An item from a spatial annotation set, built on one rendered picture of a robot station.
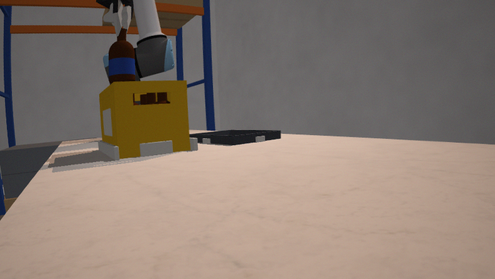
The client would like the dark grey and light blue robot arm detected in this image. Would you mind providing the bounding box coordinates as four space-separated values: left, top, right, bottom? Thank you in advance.
133 0 175 81

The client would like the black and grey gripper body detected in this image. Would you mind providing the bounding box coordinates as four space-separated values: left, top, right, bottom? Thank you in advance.
96 0 132 9

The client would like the yellow crate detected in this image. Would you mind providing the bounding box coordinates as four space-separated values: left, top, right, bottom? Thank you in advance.
99 80 190 159

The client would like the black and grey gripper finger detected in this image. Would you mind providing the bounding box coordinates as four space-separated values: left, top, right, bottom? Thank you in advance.
121 0 134 34
103 0 123 36

